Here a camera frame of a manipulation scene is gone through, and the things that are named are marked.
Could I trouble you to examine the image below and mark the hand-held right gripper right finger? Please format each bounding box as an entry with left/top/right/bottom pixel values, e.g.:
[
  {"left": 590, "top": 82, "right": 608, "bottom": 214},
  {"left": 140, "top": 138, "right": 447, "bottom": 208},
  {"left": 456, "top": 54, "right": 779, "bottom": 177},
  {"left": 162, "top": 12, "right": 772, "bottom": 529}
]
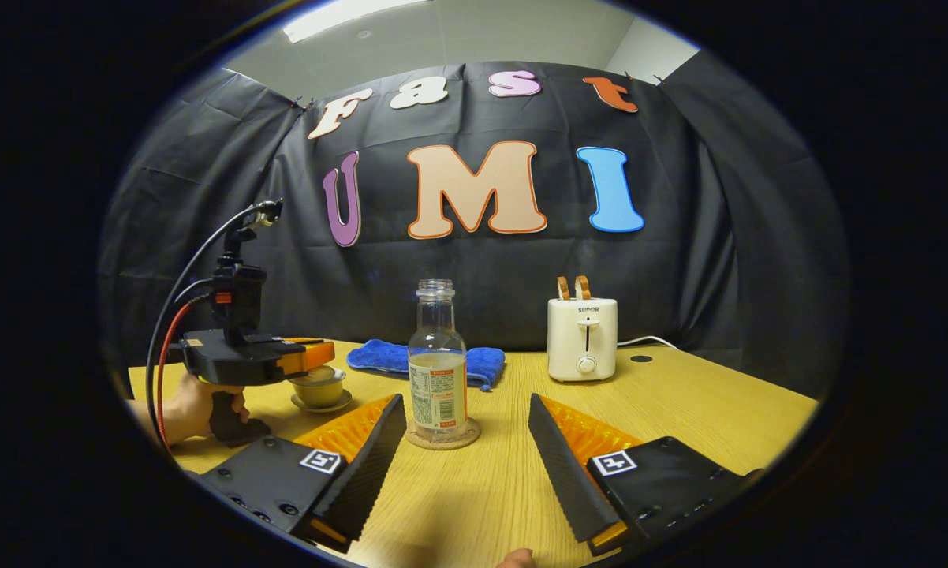
[{"left": 528, "top": 393, "right": 763, "bottom": 557}]

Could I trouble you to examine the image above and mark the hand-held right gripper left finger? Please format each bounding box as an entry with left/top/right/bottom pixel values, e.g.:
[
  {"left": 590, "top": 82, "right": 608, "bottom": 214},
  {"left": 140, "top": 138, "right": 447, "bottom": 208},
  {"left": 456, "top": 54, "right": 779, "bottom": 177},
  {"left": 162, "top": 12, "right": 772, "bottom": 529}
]
[{"left": 198, "top": 393, "right": 408, "bottom": 555}]

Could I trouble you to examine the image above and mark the beige teacup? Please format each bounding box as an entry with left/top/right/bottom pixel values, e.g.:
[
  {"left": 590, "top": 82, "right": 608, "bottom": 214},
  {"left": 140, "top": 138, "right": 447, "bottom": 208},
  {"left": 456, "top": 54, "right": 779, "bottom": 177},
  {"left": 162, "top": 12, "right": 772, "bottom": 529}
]
[{"left": 291, "top": 379, "right": 345, "bottom": 408}]

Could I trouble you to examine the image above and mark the round cork coaster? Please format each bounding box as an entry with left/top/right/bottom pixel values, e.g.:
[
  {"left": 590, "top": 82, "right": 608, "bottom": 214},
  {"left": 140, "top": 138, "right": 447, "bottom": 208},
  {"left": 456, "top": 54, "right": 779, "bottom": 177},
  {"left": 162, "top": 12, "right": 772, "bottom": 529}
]
[{"left": 404, "top": 417, "right": 481, "bottom": 450}]

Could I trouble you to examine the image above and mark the clear water bottle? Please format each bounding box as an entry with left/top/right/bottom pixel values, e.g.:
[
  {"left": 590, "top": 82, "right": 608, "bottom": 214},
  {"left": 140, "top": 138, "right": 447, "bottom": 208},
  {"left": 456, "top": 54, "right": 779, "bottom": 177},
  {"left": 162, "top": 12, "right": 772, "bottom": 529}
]
[{"left": 407, "top": 278, "right": 469, "bottom": 441}]

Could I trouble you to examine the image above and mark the beige saucer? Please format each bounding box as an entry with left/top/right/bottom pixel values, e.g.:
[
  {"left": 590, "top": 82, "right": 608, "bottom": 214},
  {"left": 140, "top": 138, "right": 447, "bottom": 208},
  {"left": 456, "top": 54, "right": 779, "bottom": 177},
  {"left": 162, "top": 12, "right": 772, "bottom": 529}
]
[{"left": 290, "top": 389, "right": 353, "bottom": 414}]

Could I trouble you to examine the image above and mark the blue towel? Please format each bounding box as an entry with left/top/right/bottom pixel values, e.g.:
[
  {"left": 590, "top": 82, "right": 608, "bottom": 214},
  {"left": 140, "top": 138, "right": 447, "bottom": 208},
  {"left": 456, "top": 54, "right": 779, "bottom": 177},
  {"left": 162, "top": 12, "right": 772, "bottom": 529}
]
[{"left": 346, "top": 339, "right": 506, "bottom": 392}]

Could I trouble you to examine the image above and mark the white toaster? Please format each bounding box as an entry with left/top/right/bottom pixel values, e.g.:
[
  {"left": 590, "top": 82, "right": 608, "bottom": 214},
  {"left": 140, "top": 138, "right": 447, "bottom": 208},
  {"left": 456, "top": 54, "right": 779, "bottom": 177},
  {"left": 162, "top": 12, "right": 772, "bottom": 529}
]
[{"left": 547, "top": 297, "right": 618, "bottom": 383}]

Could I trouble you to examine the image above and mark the black backdrop cloth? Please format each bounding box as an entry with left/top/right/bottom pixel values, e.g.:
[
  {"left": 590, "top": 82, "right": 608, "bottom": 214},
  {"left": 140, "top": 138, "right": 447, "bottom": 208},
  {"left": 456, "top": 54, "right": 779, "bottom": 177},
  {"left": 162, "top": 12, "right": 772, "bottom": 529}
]
[{"left": 98, "top": 49, "right": 849, "bottom": 399}]

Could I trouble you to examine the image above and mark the ceiling light panel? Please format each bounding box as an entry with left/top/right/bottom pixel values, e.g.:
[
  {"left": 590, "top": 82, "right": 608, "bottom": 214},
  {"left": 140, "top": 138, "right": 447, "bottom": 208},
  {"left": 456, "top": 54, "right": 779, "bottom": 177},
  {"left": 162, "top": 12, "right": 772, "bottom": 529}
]
[{"left": 283, "top": 0, "right": 427, "bottom": 44}]

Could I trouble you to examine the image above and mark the red cable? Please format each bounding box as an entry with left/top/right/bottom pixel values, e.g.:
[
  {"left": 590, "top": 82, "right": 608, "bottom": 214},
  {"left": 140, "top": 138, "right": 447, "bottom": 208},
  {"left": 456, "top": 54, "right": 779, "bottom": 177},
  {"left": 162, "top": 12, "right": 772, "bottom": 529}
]
[{"left": 156, "top": 293, "right": 216, "bottom": 447}]

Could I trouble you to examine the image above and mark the black cable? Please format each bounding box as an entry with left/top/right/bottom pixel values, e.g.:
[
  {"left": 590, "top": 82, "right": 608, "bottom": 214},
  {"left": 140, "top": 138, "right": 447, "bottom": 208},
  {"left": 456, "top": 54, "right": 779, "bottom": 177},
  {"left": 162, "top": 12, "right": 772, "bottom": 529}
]
[{"left": 146, "top": 205, "right": 263, "bottom": 431}]

